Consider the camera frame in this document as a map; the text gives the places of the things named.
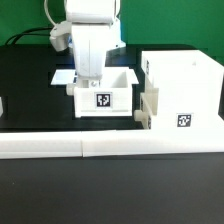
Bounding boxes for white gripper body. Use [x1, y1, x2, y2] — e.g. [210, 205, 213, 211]
[71, 24, 111, 80]

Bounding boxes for white drawer with knob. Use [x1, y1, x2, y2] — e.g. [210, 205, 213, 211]
[134, 88, 159, 129]

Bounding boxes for white drawer cabinet box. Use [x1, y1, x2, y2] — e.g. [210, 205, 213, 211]
[141, 50, 224, 130]

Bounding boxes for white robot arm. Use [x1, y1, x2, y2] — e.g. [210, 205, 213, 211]
[44, 0, 125, 80]

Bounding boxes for white marker sheet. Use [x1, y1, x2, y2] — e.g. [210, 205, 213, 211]
[51, 67, 139, 88]

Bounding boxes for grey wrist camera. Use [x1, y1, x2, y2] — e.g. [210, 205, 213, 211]
[50, 21, 71, 52]

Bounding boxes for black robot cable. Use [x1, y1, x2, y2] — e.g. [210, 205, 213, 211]
[4, 25, 54, 46]

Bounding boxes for white front fence rail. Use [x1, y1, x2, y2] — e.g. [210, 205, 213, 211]
[0, 129, 224, 159]

